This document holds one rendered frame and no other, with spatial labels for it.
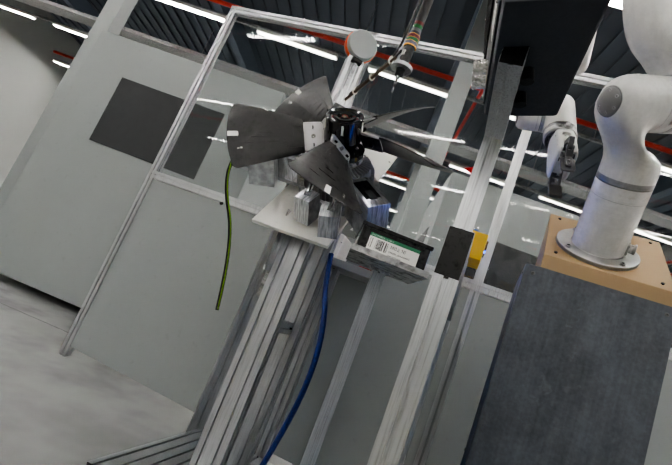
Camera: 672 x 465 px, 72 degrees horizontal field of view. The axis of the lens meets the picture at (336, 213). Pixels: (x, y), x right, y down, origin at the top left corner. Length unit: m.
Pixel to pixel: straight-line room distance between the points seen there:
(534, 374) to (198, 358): 1.54
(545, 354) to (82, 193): 3.35
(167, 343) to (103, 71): 2.48
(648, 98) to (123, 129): 3.41
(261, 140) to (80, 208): 2.57
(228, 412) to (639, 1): 1.46
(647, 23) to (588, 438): 0.86
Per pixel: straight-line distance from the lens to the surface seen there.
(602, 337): 1.13
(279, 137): 1.41
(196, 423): 2.10
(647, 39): 1.23
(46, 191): 3.99
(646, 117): 1.13
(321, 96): 1.62
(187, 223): 2.39
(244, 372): 1.47
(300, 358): 1.88
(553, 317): 1.12
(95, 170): 3.85
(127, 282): 2.50
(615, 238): 1.25
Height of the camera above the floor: 0.67
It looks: 11 degrees up
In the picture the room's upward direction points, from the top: 22 degrees clockwise
